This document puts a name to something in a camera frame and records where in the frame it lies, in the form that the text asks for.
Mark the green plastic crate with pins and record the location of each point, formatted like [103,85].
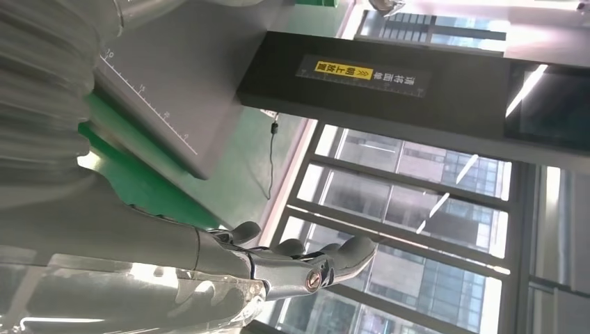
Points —
[318,2]

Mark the green conveyor belt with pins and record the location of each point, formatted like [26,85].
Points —
[124,184]

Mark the black window frame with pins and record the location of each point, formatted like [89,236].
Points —
[405,184]

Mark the black scanner base plate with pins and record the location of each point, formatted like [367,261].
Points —
[184,69]

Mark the black scanner column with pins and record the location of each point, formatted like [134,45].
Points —
[461,115]

